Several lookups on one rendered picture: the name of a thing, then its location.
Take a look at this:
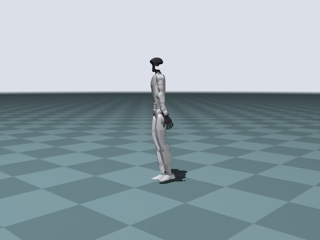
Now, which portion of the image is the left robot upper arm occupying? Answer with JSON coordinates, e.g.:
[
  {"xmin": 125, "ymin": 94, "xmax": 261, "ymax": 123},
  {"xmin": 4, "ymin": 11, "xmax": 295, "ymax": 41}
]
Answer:
[{"xmin": 156, "ymin": 75, "xmax": 164, "ymax": 100}]

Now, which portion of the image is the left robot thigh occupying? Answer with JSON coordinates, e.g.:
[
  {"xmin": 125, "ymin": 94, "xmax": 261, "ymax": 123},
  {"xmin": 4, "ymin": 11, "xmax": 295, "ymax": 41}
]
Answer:
[{"xmin": 155, "ymin": 112, "xmax": 168, "ymax": 151}]

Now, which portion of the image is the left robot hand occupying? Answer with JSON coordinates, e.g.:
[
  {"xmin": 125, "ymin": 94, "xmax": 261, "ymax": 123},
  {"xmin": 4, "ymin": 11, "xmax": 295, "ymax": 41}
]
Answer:
[{"xmin": 162, "ymin": 112, "xmax": 174, "ymax": 129}]

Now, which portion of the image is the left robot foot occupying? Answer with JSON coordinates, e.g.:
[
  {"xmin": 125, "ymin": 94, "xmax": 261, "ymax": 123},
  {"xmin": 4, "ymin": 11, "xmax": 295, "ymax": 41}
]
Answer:
[{"xmin": 158, "ymin": 173, "xmax": 176, "ymax": 182}]

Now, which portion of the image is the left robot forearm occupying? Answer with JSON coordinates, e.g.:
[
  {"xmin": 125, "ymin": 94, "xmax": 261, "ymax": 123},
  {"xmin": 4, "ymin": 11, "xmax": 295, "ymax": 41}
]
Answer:
[{"xmin": 158, "ymin": 92, "xmax": 168, "ymax": 116}]

